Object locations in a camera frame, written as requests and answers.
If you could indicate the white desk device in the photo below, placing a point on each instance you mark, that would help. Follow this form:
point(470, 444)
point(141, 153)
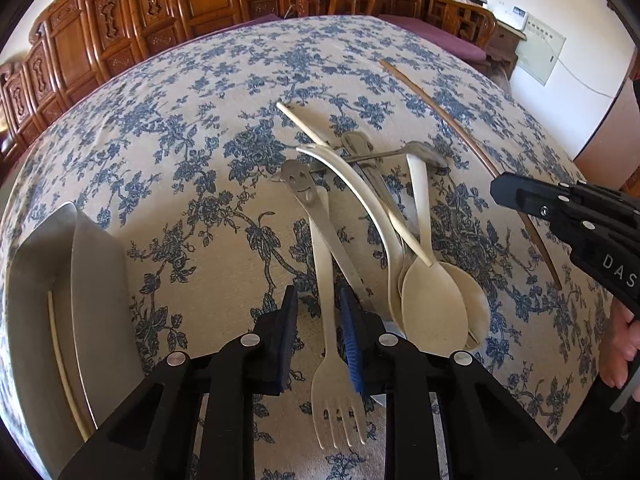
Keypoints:
point(510, 15)

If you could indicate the grey metal tray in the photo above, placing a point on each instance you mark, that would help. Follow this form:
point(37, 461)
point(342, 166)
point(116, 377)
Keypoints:
point(35, 290)

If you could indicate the smiley face metal utensil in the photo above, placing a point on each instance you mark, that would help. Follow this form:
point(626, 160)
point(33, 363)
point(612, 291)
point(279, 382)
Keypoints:
point(299, 180)

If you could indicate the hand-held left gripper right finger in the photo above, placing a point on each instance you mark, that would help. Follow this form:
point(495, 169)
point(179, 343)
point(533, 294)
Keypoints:
point(350, 345)

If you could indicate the wooden side table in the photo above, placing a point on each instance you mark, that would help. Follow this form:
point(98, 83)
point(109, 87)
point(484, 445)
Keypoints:
point(502, 47)

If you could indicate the person's right hand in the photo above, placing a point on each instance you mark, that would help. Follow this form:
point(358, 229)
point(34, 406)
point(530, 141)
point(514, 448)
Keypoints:
point(622, 345)

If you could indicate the brown wooden chopstick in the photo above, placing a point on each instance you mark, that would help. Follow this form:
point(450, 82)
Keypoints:
point(440, 110)

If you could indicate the cream plastic fork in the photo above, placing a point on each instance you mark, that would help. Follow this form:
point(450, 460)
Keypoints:
point(325, 285)

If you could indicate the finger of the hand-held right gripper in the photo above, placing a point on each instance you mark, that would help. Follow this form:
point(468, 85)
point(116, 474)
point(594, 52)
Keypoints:
point(542, 207)
point(515, 184)

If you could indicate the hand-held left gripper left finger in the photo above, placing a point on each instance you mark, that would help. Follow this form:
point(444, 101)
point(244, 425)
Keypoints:
point(289, 330)

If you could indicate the purple seat cushion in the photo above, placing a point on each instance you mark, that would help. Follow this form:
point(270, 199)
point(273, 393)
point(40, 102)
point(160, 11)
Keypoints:
point(430, 35)

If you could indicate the blue floral tablecloth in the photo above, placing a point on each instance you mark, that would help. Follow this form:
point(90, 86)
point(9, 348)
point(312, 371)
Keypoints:
point(200, 110)

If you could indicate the carved wooden sofa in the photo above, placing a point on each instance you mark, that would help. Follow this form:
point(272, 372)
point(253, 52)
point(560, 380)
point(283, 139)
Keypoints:
point(450, 17)

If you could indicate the white wall panel box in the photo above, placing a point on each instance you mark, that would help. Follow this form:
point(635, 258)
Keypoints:
point(542, 50)

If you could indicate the cream chopstick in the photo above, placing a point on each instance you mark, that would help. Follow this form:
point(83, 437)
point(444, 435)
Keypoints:
point(60, 350)
point(305, 127)

